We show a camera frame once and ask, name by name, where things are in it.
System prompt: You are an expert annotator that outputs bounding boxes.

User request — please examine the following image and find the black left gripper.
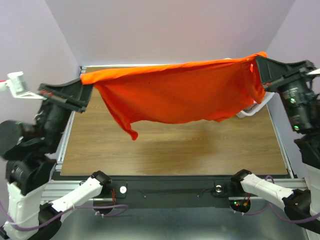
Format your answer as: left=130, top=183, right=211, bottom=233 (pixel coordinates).
left=43, top=70, right=102, bottom=149

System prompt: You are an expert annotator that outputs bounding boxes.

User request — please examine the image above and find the orange t shirt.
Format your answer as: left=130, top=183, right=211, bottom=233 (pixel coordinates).
left=80, top=52, right=266, bottom=140

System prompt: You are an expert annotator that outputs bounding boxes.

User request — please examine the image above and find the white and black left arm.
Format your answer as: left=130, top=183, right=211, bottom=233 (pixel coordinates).
left=0, top=79, right=111, bottom=240

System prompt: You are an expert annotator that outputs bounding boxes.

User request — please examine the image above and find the white perforated plastic basket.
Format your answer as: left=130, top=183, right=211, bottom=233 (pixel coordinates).
left=236, top=92, right=275, bottom=118

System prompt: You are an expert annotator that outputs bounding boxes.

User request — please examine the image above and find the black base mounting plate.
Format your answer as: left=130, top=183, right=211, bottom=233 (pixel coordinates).
left=111, top=175, right=248, bottom=209

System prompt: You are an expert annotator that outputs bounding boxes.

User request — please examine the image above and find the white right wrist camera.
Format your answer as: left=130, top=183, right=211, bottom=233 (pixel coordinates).
left=306, top=68, right=320, bottom=77

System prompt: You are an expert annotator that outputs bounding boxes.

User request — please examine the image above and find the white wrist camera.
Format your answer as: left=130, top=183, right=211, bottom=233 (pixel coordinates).
left=0, top=71, right=45, bottom=100
left=306, top=68, right=320, bottom=77

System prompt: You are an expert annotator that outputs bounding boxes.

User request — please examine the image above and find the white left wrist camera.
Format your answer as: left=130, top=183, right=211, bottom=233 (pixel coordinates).
left=0, top=71, right=45, bottom=100

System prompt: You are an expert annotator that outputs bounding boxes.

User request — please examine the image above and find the aluminium frame rail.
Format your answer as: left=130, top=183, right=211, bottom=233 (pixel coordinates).
left=39, top=65, right=87, bottom=201

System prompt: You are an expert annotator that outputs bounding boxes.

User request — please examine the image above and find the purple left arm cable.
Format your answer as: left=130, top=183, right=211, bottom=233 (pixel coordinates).
left=0, top=199, right=130, bottom=232

